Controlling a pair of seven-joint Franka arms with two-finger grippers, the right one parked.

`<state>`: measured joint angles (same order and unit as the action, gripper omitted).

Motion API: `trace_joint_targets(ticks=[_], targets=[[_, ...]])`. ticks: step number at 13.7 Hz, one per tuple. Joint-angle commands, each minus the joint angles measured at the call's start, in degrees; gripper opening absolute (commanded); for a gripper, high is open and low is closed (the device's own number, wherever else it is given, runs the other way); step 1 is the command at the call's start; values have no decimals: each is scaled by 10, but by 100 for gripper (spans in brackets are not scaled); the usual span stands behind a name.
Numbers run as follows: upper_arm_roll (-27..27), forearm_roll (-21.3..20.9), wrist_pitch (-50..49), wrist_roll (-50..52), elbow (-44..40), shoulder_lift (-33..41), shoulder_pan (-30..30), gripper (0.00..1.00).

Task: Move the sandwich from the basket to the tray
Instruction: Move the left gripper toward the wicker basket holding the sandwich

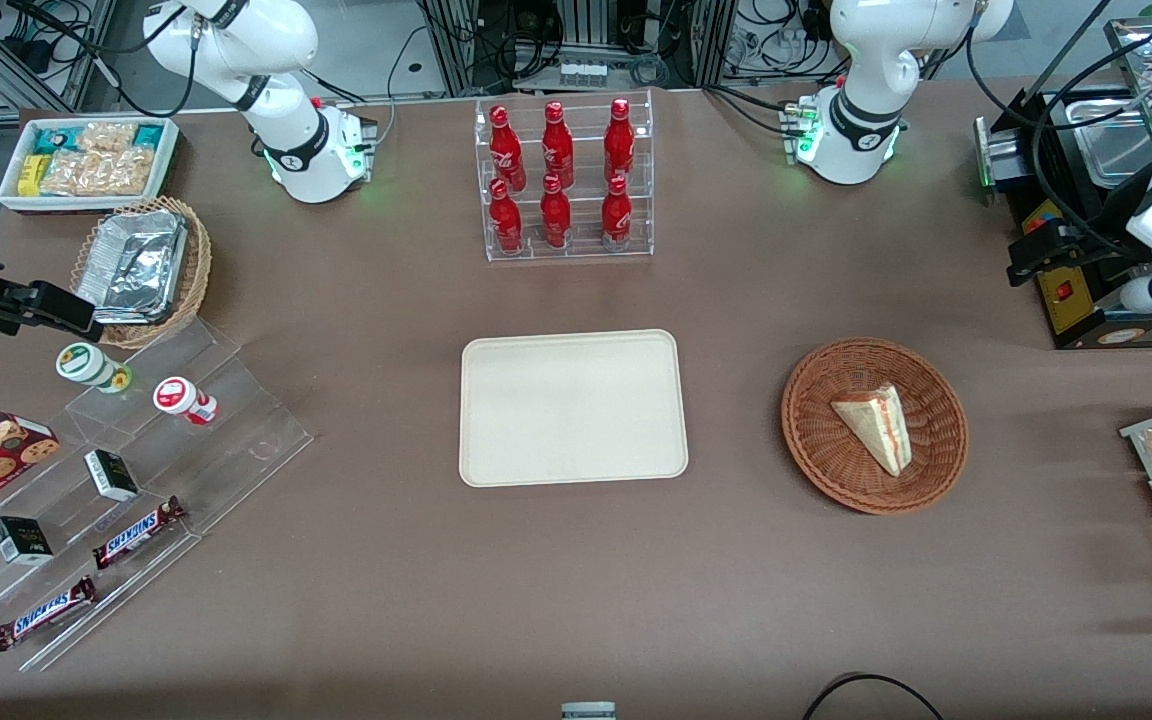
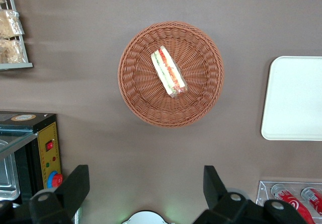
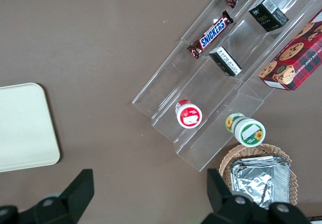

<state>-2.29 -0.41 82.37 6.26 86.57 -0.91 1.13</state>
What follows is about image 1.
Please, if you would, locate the triangular sandwich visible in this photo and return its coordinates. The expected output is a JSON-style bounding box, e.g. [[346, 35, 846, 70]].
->
[[829, 384, 910, 478]]

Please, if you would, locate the light wicker basket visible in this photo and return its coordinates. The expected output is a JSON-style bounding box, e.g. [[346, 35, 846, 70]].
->
[[70, 196, 213, 350]]

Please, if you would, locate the brown wicker basket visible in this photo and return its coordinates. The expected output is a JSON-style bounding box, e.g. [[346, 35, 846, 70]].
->
[[781, 337, 969, 517]]

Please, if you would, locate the beige plastic tray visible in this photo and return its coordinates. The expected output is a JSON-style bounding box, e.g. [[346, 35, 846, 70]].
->
[[459, 329, 690, 489]]

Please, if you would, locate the green lid yogurt cup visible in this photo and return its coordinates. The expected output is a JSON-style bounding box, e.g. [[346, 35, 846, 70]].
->
[[55, 341, 134, 395]]

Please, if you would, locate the black hot food display machine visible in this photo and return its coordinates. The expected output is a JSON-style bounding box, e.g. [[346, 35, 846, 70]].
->
[[1021, 15, 1152, 352]]

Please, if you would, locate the stack of foil trays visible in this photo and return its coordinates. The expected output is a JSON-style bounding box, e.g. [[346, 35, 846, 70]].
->
[[75, 209, 188, 327]]

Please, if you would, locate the white plastic snack bin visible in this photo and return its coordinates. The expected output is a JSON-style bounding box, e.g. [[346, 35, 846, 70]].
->
[[0, 116, 181, 217]]

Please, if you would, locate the steel food pan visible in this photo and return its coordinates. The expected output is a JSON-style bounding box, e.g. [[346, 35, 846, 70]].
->
[[1064, 95, 1152, 189]]

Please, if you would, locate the grey box with green light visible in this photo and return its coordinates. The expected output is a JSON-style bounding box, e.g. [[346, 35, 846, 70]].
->
[[973, 114, 1039, 193]]

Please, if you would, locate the red lid yogurt cup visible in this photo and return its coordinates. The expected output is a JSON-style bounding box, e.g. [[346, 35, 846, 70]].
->
[[152, 375, 220, 427]]

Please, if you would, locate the large clear cracker bag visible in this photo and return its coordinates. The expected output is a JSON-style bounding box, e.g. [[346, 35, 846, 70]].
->
[[40, 149, 154, 198]]

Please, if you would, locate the small black carton box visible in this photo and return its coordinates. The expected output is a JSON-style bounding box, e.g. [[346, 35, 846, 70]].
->
[[0, 515, 56, 567], [83, 448, 141, 504]]

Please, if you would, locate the small clear cracker bag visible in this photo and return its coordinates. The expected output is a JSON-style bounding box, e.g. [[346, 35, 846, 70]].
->
[[76, 121, 138, 157]]

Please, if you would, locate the clear acrylic stepped shelf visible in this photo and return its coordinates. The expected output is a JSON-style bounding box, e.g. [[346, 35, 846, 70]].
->
[[0, 317, 316, 674]]

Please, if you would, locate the Snickers chocolate bar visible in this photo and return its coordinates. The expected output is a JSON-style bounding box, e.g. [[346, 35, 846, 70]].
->
[[0, 575, 98, 654], [92, 496, 188, 572]]

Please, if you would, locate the red cola bottle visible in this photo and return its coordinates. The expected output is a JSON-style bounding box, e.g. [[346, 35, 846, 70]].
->
[[487, 178, 525, 255], [541, 100, 576, 190], [539, 174, 574, 250], [600, 175, 634, 252], [603, 97, 636, 184], [488, 104, 528, 192]]

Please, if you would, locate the clear acrylic bottle rack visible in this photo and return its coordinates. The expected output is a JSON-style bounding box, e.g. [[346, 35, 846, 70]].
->
[[474, 89, 656, 264]]

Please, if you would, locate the black floor cable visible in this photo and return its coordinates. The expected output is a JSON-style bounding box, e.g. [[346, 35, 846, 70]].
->
[[800, 672, 948, 720]]

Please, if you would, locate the aluminium frame rack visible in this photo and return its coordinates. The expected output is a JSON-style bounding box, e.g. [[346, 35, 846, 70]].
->
[[418, 0, 739, 97]]

